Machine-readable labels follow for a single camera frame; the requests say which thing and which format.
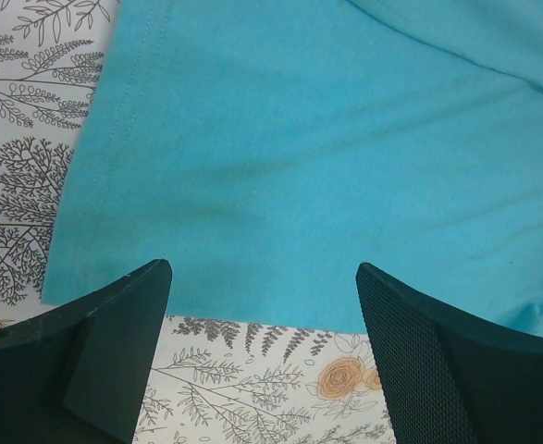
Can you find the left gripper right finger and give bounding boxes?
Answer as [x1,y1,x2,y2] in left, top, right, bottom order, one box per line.
[356,263,543,443]

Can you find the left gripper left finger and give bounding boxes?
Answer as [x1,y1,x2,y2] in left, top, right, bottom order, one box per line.
[0,259,172,443]

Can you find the turquoise t shirt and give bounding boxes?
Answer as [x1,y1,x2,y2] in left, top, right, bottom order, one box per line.
[42,1,543,337]

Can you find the floral patterned table cloth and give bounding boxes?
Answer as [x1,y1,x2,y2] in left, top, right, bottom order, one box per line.
[0,1,395,443]

